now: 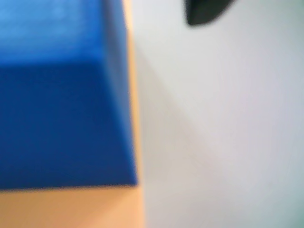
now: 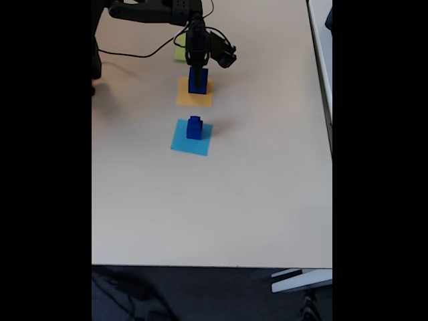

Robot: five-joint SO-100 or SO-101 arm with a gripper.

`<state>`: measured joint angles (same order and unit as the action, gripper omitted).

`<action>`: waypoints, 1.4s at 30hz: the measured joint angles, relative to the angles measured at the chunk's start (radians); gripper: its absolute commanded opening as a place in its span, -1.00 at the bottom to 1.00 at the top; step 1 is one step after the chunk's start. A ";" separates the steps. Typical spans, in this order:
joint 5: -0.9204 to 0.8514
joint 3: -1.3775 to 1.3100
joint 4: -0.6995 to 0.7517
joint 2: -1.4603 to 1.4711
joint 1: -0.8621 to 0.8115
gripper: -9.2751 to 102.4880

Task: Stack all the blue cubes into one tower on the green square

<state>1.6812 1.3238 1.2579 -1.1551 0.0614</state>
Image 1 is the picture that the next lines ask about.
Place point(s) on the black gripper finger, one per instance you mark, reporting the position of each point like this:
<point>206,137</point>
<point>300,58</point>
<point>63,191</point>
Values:
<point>206,12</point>

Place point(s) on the large blue cube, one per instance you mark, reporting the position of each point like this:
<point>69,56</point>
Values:
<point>61,107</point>

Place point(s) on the orange paper square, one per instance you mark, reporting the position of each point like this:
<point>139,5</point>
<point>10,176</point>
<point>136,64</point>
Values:
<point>83,209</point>

